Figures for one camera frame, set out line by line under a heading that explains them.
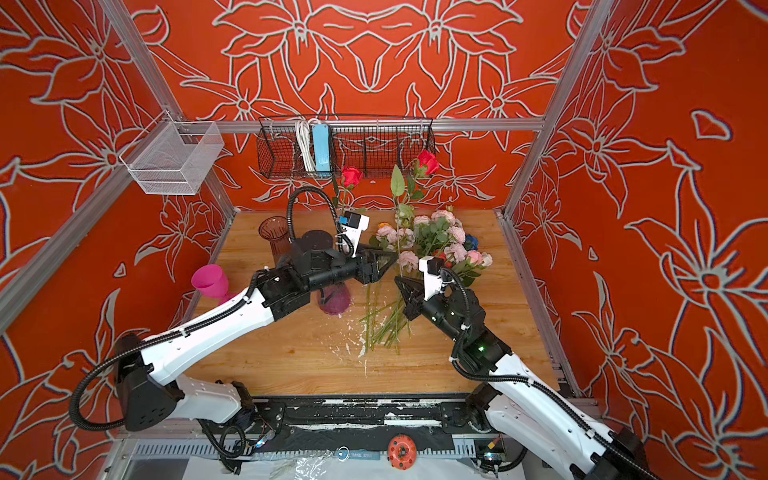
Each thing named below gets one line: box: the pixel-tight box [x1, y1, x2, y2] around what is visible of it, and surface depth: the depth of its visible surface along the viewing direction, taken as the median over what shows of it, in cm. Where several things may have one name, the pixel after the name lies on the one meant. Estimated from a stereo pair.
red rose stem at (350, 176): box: [332, 166, 364, 215], surface depth 73 cm
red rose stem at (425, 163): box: [390, 150, 440, 277], surface depth 68 cm
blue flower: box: [464, 234, 479, 251], surface depth 105 cm
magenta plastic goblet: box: [191, 264, 229, 299], surface depth 85 cm
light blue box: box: [312, 124, 331, 177], surface depth 91 cm
